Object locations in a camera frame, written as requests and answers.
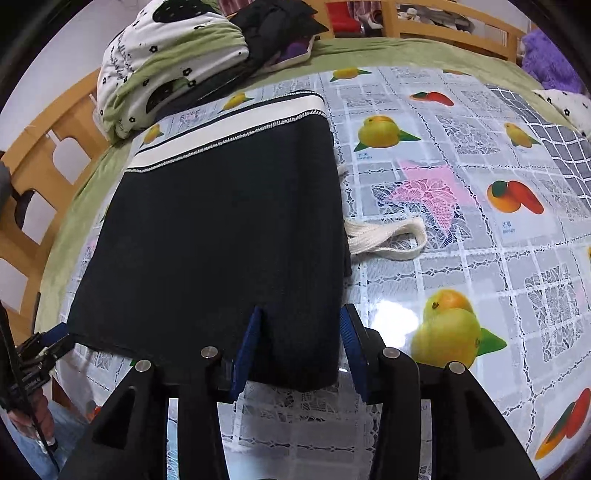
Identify red chair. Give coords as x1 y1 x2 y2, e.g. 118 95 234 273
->
325 0 370 38

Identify folded white green quilt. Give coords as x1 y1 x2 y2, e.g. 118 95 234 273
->
97 0 250 139

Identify person's left hand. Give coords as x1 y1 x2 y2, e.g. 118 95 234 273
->
9 394 57 455

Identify purple cloth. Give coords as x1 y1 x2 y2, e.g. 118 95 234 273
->
277 37 317 63

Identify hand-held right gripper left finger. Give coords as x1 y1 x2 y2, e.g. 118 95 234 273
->
58 307 267 480

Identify black cable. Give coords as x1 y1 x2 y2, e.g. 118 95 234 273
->
0 300 62 472

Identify green bed sheet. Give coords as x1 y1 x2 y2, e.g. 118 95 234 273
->
34 37 583 333

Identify wooden bed frame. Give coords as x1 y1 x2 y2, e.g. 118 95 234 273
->
0 0 527 337

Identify person's blue jeans leg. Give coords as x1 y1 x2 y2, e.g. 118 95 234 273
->
11 399 100 480

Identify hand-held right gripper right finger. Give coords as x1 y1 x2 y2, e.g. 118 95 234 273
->
341 304 541 480

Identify purple plush toy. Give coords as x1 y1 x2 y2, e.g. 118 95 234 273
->
522 30 585 93

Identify pile of grey clutter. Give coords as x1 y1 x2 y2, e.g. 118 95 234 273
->
397 0 476 33

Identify black and purple clothes pile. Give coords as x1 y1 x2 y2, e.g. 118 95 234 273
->
152 0 331 117

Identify fruit print plastic tablecloth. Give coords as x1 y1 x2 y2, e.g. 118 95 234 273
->
69 65 591 480

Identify black pants with white stripe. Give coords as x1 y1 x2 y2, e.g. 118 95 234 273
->
67 90 428 392

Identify dark grey object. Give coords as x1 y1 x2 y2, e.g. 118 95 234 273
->
0 151 37 232

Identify white printed pillow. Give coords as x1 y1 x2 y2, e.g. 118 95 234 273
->
533 89 591 137

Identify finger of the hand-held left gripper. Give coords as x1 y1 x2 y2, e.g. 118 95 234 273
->
16 322 70 354
23 340 75 371

